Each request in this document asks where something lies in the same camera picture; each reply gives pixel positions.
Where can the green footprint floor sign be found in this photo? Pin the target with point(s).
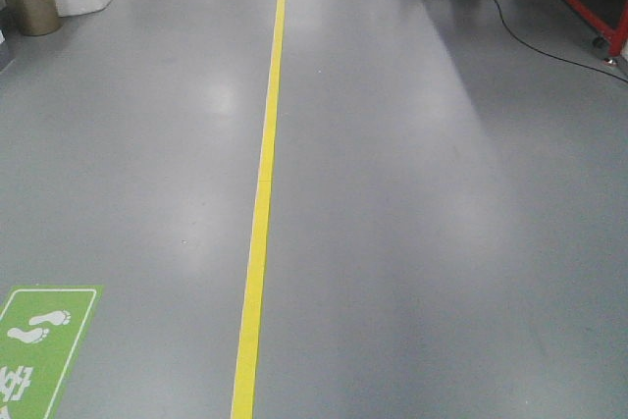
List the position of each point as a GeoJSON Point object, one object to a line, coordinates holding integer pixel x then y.
{"type": "Point", "coordinates": [42, 328]}

